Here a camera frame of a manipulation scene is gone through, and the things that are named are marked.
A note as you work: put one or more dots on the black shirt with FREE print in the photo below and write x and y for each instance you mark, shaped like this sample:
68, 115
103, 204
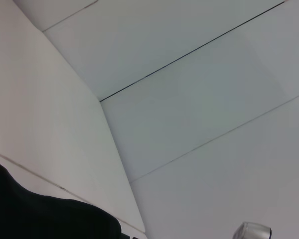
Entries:
40, 214

